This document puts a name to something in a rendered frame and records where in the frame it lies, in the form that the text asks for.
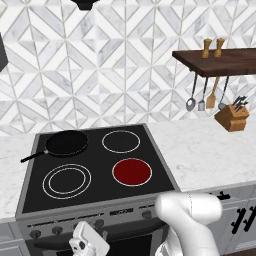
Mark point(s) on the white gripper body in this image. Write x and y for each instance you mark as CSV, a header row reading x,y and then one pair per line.
x,y
91,237

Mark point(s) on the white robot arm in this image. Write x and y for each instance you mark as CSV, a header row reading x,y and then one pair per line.
x,y
190,213

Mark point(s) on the black and steel stove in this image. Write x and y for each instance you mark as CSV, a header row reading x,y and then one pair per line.
x,y
96,173

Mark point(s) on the grey cupboard run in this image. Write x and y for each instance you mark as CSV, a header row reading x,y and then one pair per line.
x,y
10,240

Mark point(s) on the black frying pan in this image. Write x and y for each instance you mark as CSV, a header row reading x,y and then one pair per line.
x,y
66,142

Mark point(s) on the grey cupboard door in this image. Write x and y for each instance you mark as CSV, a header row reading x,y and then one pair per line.
x,y
231,230
248,240

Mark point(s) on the grey drawer front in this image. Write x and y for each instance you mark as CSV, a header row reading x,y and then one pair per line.
x,y
238,195

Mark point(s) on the hanging steel spoon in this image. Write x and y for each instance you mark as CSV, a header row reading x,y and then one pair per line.
x,y
190,104

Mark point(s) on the hanging steel spatula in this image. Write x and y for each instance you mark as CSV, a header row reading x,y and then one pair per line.
x,y
201,105

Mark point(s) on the hanging wooden spatula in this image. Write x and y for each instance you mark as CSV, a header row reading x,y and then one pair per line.
x,y
210,100

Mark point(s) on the wooden knife block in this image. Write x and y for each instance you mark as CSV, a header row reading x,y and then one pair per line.
x,y
231,118

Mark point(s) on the hanging steel ladle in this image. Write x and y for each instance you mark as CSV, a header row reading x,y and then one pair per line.
x,y
222,105

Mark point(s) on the wooden pepper mill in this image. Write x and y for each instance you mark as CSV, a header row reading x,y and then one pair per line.
x,y
219,47
207,48

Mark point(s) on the black range hood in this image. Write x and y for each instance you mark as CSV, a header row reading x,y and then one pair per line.
x,y
85,4

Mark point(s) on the dark grey wall unit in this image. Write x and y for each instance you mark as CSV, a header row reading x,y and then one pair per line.
x,y
2,53

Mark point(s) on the dark wooden wall shelf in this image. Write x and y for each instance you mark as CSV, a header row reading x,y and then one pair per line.
x,y
220,61

